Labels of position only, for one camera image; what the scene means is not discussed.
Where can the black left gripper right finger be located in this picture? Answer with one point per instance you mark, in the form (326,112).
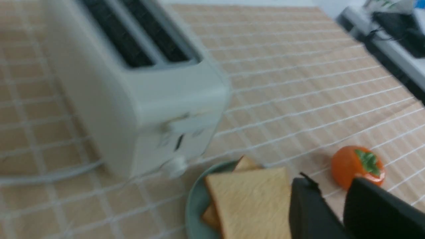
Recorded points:
(370,212)

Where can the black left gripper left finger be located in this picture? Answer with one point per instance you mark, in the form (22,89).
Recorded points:
(310,217)

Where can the toast slice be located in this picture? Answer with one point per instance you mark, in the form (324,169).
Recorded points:
(252,204)
(210,216)

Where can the orange persimmon with green leaf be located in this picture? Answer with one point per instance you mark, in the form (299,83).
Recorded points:
(350,162)

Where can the light blue round plate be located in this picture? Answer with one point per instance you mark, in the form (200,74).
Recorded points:
(197,202)

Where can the orange checkered tablecloth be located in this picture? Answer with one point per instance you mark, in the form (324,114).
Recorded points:
(302,89)

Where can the white two-slot toaster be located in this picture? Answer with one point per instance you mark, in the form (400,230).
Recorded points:
(142,84)

